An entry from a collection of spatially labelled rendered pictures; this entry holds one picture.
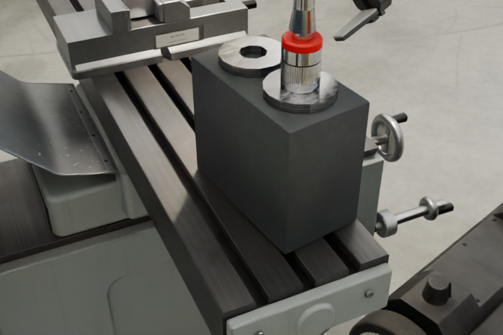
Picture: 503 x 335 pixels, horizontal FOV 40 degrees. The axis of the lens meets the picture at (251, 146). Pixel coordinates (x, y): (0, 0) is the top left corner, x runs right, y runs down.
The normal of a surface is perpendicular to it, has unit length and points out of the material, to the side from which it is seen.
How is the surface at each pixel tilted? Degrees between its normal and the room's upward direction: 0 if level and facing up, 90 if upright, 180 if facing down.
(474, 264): 0
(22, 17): 0
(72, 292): 90
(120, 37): 90
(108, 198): 90
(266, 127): 90
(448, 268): 0
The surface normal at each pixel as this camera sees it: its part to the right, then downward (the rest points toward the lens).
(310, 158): 0.56, 0.48
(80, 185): 0.00, -0.82
